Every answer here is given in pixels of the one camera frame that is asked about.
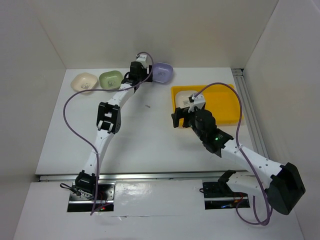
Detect cream panda plate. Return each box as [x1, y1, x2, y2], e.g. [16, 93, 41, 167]
[175, 90, 196, 109]
[70, 72, 98, 95]

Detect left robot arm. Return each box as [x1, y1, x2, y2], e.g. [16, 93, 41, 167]
[75, 54, 152, 200]

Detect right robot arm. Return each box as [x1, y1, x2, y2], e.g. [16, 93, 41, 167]
[171, 107, 306, 215]

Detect yellow plastic bin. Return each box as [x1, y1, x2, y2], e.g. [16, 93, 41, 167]
[171, 85, 240, 126]

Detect purple panda plate back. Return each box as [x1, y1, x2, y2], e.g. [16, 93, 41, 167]
[152, 62, 174, 84]

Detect green panda plate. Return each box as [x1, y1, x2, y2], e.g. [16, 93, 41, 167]
[99, 70, 124, 90]

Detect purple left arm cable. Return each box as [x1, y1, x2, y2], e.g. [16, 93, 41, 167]
[62, 51, 154, 216]

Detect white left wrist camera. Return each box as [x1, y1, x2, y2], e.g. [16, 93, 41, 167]
[136, 54, 149, 69]

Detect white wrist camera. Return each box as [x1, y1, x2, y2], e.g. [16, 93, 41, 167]
[136, 54, 149, 69]
[188, 93, 206, 113]

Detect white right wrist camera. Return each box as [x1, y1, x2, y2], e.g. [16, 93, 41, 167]
[188, 93, 206, 113]

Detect aluminium side rail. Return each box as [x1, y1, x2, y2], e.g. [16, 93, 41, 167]
[231, 68, 269, 158]

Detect aluminium mounting rail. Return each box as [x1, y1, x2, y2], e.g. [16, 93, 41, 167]
[37, 169, 232, 183]

